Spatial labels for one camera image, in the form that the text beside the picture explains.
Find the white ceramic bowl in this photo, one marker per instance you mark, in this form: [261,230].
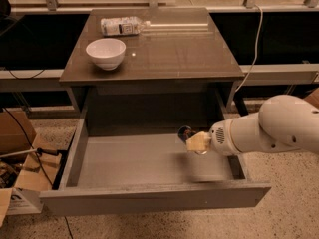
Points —
[106,53]

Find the clear plastic water bottle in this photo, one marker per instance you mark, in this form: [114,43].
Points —
[124,26]

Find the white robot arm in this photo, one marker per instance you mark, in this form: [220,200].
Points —
[283,123]

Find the white stick with black tip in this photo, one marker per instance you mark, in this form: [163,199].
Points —
[33,150]

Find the open grey top drawer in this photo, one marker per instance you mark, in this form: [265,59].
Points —
[127,157]

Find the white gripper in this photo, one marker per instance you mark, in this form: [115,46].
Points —
[219,136]

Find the brown cardboard box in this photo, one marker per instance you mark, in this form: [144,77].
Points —
[24,177]

